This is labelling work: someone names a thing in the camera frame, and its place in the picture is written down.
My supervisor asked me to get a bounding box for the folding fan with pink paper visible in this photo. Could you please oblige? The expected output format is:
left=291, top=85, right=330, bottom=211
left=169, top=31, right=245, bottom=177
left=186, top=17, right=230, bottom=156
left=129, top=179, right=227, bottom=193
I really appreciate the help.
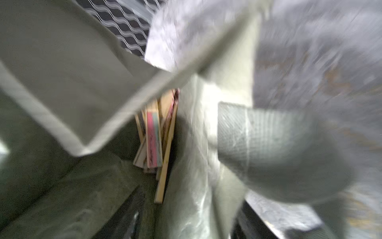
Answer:
left=146, top=100, right=163, bottom=169

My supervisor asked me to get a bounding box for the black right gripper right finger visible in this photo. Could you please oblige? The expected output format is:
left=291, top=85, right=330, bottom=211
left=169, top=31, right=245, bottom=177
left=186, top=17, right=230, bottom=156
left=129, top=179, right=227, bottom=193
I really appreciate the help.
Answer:
left=231, top=201, right=278, bottom=239

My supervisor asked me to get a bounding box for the olive green tote bag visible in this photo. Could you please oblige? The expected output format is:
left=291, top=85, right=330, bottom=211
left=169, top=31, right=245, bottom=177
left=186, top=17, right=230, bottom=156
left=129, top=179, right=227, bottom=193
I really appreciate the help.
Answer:
left=0, top=0, right=359, bottom=239

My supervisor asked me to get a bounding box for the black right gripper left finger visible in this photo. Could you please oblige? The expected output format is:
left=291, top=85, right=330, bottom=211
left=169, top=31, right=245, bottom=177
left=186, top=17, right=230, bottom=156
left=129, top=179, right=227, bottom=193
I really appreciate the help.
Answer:
left=93, top=186, right=145, bottom=239

